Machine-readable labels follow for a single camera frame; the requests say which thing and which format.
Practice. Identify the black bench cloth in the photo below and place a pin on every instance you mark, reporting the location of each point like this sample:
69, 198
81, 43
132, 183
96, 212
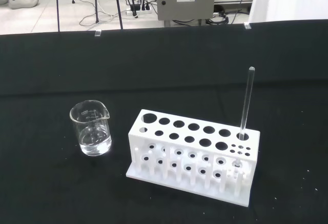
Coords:
77, 65

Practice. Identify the white power strip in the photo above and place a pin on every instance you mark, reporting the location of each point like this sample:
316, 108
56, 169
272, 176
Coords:
147, 10

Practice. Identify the white test tube rack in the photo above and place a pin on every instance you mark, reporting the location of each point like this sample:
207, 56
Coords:
194, 142

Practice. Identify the clear cloth clip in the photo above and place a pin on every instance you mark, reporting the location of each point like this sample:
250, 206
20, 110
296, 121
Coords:
98, 33
246, 25

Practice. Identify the grey metal cabinet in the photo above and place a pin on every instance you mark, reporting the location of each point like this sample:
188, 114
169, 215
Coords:
184, 8

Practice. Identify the clear glass beaker with water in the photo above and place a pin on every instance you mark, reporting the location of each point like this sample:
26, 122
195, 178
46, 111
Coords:
92, 142

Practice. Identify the person's shoe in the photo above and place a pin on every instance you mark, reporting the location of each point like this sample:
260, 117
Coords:
23, 2

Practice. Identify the black tripod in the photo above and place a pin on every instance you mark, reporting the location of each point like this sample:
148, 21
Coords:
57, 8

